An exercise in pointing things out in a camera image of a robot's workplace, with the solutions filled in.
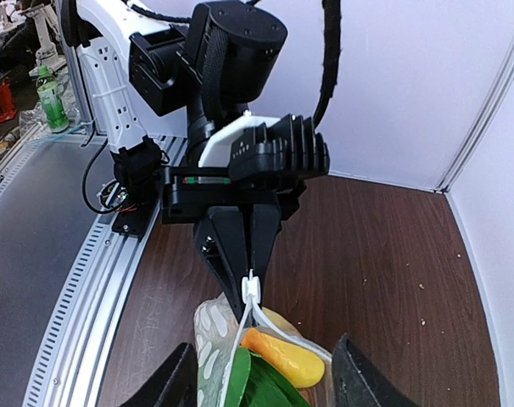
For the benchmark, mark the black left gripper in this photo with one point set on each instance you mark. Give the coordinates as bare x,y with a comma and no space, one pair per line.
218,203

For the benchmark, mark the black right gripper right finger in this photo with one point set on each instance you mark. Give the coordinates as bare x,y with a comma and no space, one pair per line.
358,382

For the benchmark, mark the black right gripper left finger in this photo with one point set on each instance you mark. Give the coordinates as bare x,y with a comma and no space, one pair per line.
174,383

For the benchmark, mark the orange yellow corn bread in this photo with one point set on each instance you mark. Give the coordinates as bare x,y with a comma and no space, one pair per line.
301,367

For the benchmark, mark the green white bok choy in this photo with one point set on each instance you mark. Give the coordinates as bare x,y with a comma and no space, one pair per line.
254,382

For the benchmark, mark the clear polka dot zip bag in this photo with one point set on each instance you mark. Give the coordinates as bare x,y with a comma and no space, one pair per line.
218,334

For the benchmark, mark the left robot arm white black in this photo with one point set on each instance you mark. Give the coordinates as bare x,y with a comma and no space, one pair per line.
172,96

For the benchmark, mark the left round circuit board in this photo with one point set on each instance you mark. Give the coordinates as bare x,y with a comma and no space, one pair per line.
112,195

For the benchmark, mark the green drink bottle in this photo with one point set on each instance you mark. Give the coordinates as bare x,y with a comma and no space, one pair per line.
51,101

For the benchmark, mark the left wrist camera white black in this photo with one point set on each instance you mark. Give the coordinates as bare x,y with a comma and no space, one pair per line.
256,147

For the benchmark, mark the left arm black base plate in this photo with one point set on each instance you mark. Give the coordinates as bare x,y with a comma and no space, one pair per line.
137,221

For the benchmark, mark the front aluminium rail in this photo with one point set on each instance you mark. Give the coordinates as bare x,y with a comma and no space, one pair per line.
67,285

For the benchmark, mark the left aluminium frame post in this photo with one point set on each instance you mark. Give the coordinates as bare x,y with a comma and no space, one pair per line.
489,108

